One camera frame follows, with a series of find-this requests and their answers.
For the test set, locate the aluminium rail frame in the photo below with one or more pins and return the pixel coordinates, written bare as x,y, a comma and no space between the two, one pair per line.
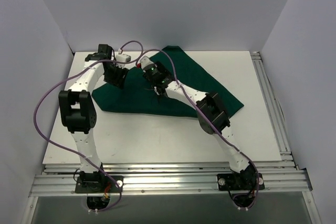
164,155

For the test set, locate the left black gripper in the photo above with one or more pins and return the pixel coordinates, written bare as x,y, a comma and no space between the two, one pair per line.
115,76

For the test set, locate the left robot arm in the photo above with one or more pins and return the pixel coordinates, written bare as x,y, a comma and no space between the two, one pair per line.
78,112

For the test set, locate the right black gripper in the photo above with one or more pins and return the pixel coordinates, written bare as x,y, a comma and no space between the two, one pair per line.
156,87

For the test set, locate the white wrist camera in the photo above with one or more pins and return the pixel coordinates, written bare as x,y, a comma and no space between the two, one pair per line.
145,63
122,58

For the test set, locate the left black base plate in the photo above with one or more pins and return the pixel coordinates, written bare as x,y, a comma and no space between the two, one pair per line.
90,184

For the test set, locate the green surgical drape cloth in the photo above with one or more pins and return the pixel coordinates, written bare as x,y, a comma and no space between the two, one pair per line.
138,97

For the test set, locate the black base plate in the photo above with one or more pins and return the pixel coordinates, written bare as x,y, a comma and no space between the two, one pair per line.
237,182
90,184

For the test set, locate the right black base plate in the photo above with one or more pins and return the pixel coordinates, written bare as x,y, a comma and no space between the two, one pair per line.
237,182

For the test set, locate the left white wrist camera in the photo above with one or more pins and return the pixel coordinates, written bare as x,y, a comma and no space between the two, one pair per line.
122,58

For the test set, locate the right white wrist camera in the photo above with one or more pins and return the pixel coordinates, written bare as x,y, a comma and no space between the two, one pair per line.
145,63

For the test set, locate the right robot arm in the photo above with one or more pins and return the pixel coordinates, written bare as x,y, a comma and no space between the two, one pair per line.
178,99

